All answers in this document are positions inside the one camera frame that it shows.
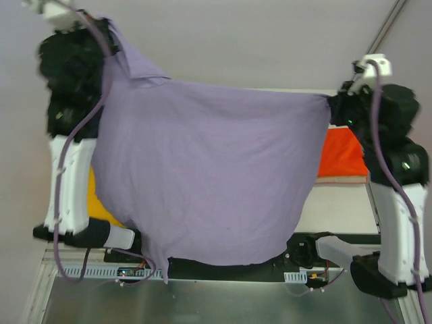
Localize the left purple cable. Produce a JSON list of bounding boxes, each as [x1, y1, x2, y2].
[[53, 0, 158, 288]]

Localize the folded beige t-shirt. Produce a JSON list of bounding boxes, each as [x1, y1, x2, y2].
[[315, 176, 368, 185]]

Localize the yellow plastic tray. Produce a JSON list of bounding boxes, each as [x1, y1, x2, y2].
[[87, 168, 124, 227]]

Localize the right white cable duct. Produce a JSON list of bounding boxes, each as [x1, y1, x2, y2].
[[283, 271, 308, 284]]

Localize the purple t-shirt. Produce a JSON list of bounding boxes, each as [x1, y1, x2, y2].
[[92, 22, 331, 273]]

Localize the right aluminium frame post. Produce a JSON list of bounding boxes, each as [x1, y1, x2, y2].
[[365, 0, 410, 55]]

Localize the folded orange t-shirt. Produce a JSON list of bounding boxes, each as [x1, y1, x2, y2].
[[318, 128, 368, 178]]

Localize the white cable duct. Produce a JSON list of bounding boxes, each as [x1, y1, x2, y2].
[[283, 271, 308, 284], [56, 264, 163, 279]]

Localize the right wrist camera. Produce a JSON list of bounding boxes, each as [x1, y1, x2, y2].
[[348, 54, 393, 95]]

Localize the left white cable duct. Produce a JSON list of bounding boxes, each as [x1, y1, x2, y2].
[[56, 264, 163, 279]]

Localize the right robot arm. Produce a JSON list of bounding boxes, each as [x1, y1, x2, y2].
[[304, 84, 431, 300]]

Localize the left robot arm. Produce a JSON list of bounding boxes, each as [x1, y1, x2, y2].
[[32, 18, 143, 263]]

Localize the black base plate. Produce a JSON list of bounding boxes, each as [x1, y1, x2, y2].
[[103, 231, 342, 283]]

